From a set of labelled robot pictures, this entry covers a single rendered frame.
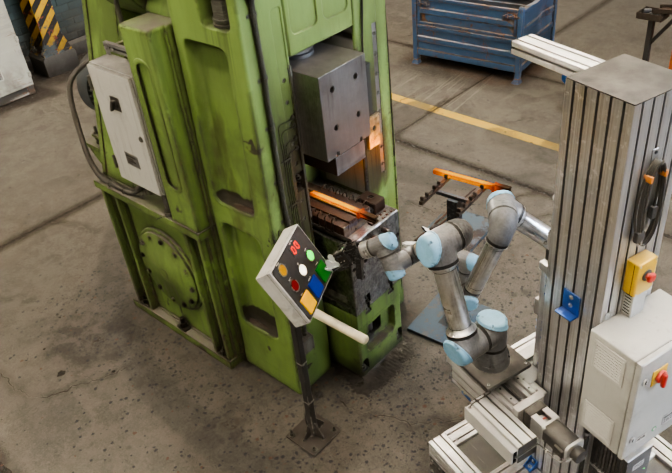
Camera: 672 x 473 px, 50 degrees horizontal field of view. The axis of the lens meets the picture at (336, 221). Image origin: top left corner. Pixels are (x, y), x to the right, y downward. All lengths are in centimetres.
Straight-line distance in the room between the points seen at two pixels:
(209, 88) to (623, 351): 195
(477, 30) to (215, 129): 413
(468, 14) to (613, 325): 485
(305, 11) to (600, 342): 170
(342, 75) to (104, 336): 238
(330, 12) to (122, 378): 238
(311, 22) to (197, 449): 217
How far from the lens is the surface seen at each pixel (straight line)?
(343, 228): 337
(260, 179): 309
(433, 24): 723
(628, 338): 251
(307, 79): 300
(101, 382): 436
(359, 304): 362
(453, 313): 265
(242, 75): 288
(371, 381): 397
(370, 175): 366
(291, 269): 292
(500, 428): 283
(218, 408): 400
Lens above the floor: 295
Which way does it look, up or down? 35 degrees down
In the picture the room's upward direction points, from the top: 7 degrees counter-clockwise
